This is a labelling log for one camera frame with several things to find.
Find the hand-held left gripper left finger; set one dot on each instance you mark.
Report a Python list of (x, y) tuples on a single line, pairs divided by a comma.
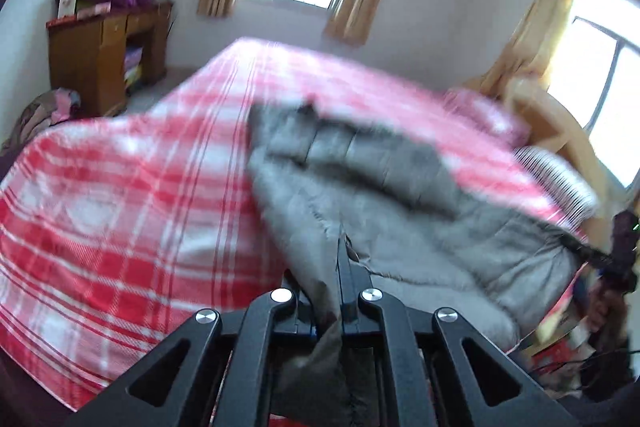
[(260, 332)]

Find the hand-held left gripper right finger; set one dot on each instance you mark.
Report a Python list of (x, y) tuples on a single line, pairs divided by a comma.
[(355, 297)]

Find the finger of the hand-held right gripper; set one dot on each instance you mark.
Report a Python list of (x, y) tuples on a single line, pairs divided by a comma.
[(592, 254)]

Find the gray puffer jacket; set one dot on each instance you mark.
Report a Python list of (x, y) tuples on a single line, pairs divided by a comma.
[(400, 232)]

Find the pile of clothes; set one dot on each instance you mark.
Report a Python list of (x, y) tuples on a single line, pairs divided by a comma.
[(45, 117)]

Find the person's right hand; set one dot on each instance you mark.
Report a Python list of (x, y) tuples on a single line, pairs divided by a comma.
[(602, 312)]

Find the striped pillow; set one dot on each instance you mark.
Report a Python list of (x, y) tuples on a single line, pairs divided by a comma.
[(555, 177)]

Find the wooden headboard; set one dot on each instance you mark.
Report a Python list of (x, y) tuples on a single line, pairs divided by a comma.
[(545, 107)]

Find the large dark-framed window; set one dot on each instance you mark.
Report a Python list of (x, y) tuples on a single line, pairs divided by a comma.
[(600, 82)]

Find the pink folded quilt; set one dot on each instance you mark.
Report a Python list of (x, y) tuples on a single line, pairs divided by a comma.
[(485, 112)]

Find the bed with red plaid sheet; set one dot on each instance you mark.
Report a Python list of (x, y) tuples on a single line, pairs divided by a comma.
[(125, 207)]

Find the long beige curtain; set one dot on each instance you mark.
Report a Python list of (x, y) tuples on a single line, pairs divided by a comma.
[(550, 17)]

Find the wooden desk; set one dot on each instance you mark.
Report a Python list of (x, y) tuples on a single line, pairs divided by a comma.
[(85, 57)]

